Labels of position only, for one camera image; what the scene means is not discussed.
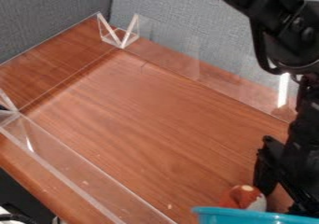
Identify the clear acrylic barrier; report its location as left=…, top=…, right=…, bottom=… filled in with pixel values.
left=95, top=14, right=297, bottom=121
left=0, top=90, right=177, bottom=224

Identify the clear acrylic back barrier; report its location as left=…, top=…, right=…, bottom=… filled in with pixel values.
left=95, top=14, right=297, bottom=121

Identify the red and white toy mushroom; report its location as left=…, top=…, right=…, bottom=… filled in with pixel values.
left=217, top=185, right=266, bottom=212

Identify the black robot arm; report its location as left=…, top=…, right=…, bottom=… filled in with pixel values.
left=224, top=0, right=319, bottom=218

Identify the blue plastic bowl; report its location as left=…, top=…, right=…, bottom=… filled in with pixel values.
left=192, top=207, right=319, bottom=224

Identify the black and white corner object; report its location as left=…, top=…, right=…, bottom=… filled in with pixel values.
left=0, top=168, right=67, bottom=224

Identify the clear acrylic front barrier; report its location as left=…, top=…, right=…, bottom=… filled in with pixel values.
left=0, top=90, right=177, bottom=224

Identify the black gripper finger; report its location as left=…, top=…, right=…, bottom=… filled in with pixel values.
left=253, top=161, right=278, bottom=196

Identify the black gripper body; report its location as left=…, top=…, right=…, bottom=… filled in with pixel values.
left=253, top=128, right=319, bottom=217

